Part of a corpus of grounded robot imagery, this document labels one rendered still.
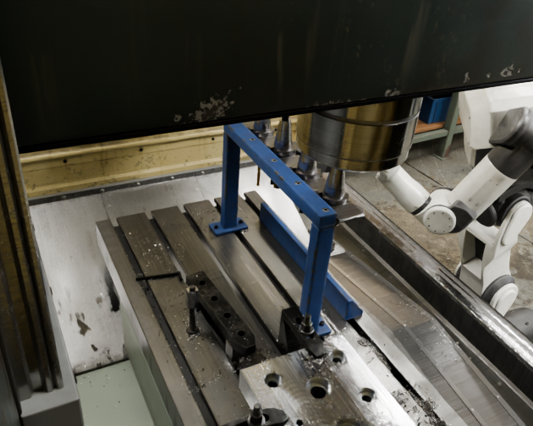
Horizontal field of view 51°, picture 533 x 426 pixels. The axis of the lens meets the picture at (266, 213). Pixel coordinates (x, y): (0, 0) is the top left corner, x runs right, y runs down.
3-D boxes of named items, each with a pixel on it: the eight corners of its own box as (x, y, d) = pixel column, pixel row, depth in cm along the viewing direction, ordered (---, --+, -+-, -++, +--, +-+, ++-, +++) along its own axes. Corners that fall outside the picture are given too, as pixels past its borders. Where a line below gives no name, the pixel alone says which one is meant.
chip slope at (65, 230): (268, 215, 215) (273, 155, 201) (375, 337, 164) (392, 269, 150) (22, 270, 179) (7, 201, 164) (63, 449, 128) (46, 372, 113)
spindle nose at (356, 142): (277, 128, 81) (284, 46, 75) (371, 118, 87) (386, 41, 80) (325, 181, 69) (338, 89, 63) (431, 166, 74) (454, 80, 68)
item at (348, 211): (354, 203, 114) (354, 199, 114) (369, 216, 110) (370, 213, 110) (326, 210, 111) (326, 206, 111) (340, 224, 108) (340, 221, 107)
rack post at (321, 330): (319, 318, 130) (337, 211, 113) (332, 333, 126) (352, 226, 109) (282, 330, 125) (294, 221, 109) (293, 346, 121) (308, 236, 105)
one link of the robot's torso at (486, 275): (480, 274, 203) (497, 168, 174) (518, 304, 190) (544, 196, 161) (447, 291, 198) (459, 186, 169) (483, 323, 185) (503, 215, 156)
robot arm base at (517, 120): (533, 170, 137) (567, 133, 133) (549, 188, 126) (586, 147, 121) (483, 137, 136) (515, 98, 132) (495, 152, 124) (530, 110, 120)
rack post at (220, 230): (240, 219, 162) (245, 125, 145) (248, 229, 158) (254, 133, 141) (208, 226, 157) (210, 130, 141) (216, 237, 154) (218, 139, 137)
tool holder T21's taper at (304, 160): (293, 165, 123) (296, 137, 119) (311, 162, 124) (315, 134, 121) (301, 174, 120) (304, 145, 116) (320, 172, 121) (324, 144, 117)
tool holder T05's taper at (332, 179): (319, 188, 115) (323, 160, 111) (338, 186, 116) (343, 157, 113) (329, 199, 112) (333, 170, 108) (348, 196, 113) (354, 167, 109)
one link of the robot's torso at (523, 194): (498, 195, 178) (501, 166, 171) (532, 217, 168) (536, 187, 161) (467, 213, 175) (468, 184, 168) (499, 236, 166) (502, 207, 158)
